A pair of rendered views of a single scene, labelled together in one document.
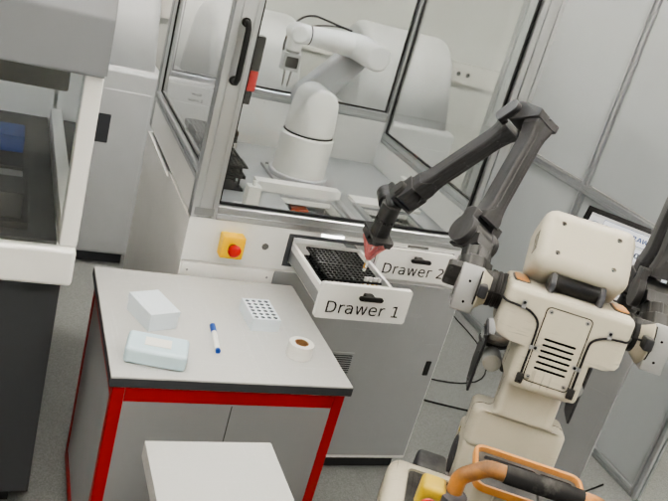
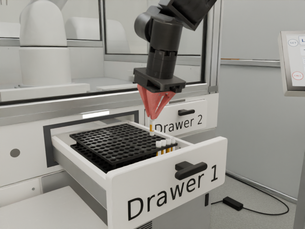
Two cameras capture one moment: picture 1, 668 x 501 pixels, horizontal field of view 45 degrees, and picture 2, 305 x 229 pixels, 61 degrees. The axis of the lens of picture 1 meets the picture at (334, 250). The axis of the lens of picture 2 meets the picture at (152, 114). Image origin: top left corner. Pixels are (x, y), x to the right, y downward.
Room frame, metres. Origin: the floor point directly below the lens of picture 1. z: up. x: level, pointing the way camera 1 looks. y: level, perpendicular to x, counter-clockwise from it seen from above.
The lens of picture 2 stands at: (1.73, 0.02, 1.11)
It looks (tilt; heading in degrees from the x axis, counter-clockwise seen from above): 14 degrees down; 347
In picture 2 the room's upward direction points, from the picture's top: straight up
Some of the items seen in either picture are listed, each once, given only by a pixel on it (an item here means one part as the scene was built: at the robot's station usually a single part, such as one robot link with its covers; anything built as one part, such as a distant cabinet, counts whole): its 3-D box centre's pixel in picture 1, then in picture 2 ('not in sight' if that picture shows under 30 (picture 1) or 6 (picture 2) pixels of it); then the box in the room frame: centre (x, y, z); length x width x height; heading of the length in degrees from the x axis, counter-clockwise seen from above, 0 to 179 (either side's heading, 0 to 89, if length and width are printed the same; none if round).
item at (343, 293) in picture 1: (363, 302); (176, 178); (2.16, -0.12, 0.87); 0.29 x 0.02 x 0.11; 115
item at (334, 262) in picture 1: (340, 273); (120, 150); (2.34, -0.04, 0.87); 0.22 x 0.18 x 0.06; 25
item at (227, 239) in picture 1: (232, 246); not in sight; (2.29, 0.30, 0.88); 0.07 x 0.05 x 0.07; 115
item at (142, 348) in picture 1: (156, 350); not in sight; (1.73, 0.35, 0.78); 0.15 x 0.10 x 0.04; 102
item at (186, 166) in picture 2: (370, 297); (186, 168); (2.13, -0.14, 0.91); 0.07 x 0.04 x 0.01; 115
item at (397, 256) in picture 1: (414, 265); (178, 119); (2.58, -0.27, 0.87); 0.29 x 0.02 x 0.11; 115
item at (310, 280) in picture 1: (339, 273); (119, 151); (2.35, -0.04, 0.86); 0.40 x 0.26 x 0.06; 25
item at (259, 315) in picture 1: (259, 314); not in sight; (2.09, 0.15, 0.78); 0.12 x 0.08 x 0.04; 27
